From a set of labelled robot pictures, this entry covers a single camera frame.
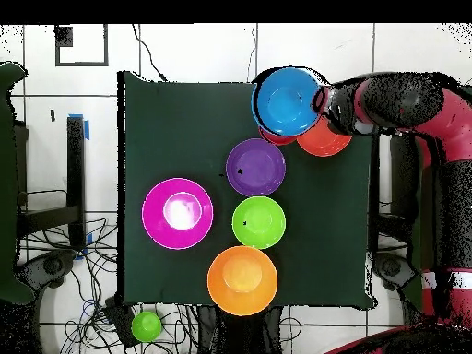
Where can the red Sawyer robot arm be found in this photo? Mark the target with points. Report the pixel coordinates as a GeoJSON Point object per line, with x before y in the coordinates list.
{"type": "Point", "coordinates": [405, 99]}

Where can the black square floor frame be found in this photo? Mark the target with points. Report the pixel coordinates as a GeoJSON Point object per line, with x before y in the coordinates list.
{"type": "Point", "coordinates": [65, 35]}

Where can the small orange bowl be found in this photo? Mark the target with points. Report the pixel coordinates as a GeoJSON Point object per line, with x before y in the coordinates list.
{"type": "Point", "coordinates": [274, 138]}

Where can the large magenta bowl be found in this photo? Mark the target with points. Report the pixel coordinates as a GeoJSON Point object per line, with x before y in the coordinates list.
{"type": "Point", "coordinates": [158, 214]}

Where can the black metal stand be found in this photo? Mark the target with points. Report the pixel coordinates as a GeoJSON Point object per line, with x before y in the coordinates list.
{"type": "Point", "coordinates": [76, 184]}

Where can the small green round bowl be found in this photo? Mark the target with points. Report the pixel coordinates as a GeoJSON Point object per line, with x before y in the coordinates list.
{"type": "Point", "coordinates": [146, 326]}

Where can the large red-orange bowl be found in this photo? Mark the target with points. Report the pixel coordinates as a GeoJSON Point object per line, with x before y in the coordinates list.
{"type": "Point", "coordinates": [324, 141]}

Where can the purple bowl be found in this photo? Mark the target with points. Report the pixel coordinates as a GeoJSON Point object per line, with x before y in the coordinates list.
{"type": "Point", "coordinates": [254, 167]}

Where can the dark green table cloth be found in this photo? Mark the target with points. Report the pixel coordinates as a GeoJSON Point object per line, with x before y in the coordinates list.
{"type": "Point", "coordinates": [184, 125]}

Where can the green covered side table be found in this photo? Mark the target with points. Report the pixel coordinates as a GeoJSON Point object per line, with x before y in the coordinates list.
{"type": "Point", "coordinates": [426, 221]}
{"type": "Point", "coordinates": [6, 184]}

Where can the large light orange bowl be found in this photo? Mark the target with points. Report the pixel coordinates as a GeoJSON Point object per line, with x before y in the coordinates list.
{"type": "Point", "coordinates": [243, 280]}

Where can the blue bowl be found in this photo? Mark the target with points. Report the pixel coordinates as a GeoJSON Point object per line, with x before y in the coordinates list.
{"type": "Point", "coordinates": [287, 103]}

